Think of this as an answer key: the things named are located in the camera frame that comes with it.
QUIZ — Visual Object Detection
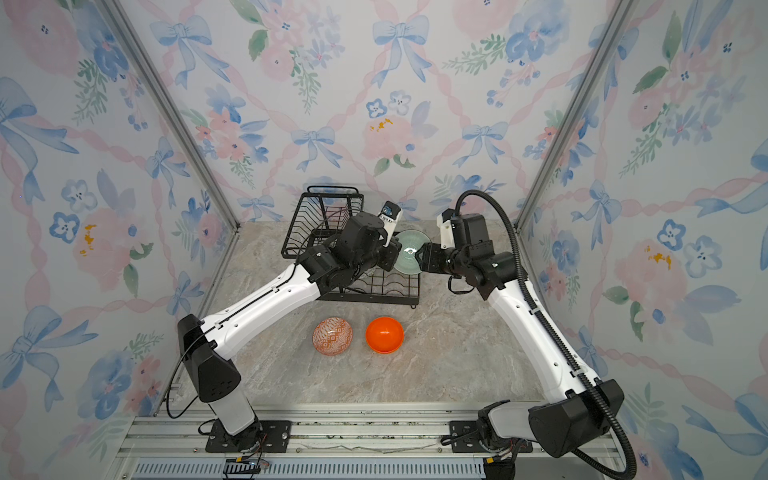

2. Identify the mint green lined bowl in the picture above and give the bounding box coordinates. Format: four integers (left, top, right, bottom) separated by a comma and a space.
394, 229, 430, 275

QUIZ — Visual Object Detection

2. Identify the orange plastic bowl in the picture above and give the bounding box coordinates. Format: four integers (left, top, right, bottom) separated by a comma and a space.
365, 317, 405, 354

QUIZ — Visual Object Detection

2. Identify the pink patterned bowl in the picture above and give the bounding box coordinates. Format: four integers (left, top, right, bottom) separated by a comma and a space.
312, 317, 354, 356

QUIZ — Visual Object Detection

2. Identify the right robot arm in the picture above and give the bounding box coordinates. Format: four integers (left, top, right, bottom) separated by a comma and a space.
416, 209, 628, 458

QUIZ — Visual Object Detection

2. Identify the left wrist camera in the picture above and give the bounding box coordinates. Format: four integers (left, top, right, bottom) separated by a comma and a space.
379, 201, 402, 247

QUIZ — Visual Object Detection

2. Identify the black wire dish rack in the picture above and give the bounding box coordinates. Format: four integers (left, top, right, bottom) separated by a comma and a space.
281, 185, 420, 309

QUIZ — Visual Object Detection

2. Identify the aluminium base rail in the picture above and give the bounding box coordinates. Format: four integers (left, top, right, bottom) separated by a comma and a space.
106, 403, 600, 479

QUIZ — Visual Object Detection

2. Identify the right aluminium corner post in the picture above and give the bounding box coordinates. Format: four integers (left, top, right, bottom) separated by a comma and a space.
514, 0, 636, 233

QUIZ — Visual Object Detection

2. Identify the aluminium corner post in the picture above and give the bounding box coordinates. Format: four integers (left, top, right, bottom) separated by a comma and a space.
95, 0, 241, 232
514, 0, 636, 233

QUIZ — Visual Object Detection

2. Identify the left aluminium corner post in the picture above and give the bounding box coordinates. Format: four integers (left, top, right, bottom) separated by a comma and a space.
95, 0, 241, 232

